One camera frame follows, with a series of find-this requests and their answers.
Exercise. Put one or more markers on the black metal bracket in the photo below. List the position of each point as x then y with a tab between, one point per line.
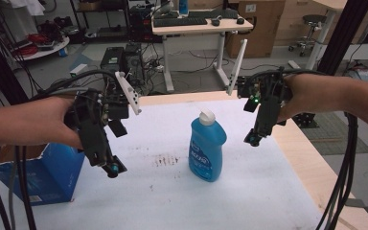
304	119

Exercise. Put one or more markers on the black keyboard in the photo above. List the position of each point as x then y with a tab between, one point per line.
214	13
180	21

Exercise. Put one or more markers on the black computer mouse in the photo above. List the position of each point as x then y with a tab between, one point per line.
240	20

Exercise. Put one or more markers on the grey floor mat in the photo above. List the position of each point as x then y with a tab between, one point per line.
335	137

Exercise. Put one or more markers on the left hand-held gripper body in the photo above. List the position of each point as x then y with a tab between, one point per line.
115	103

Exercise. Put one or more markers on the blue cardboard box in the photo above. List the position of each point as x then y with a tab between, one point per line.
49	179

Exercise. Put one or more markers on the round white table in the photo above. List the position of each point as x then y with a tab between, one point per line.
49	50

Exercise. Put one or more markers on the white desk with wooden top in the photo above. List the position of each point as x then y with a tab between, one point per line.
201	29

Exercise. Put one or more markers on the white power strip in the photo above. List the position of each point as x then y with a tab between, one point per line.
158	68

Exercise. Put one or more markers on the white box with green light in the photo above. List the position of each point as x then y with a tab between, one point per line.
78	69

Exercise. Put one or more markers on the black shelf rack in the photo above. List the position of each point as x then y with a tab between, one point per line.
102	19

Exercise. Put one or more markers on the blue can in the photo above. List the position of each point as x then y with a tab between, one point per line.
183	7

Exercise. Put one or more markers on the large brown cardboard box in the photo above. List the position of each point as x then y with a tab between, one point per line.
262	28

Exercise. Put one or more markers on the white desk with pale top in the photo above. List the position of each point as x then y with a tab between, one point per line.
332	6

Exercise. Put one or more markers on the blue detergent bottle white cap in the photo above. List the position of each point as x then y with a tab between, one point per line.
206	150

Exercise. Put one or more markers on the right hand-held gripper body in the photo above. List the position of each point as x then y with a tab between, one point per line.
271	84

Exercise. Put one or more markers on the person's left hand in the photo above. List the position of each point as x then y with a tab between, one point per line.
49	119

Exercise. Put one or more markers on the black metal frame post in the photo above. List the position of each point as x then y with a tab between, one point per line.
0	73
345	35

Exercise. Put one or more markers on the black computer tower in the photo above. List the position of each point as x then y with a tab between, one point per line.
134	64
111	59

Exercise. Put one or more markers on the white foam mat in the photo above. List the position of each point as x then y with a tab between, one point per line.
159	204

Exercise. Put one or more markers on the person's right hand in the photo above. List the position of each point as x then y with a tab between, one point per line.
310	94

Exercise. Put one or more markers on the dark computer mouse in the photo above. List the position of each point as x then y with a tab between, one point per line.
216	21

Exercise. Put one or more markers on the black stool on wheels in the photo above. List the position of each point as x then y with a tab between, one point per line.
310	32

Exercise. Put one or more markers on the white cloth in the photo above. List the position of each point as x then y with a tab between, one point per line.
22	6

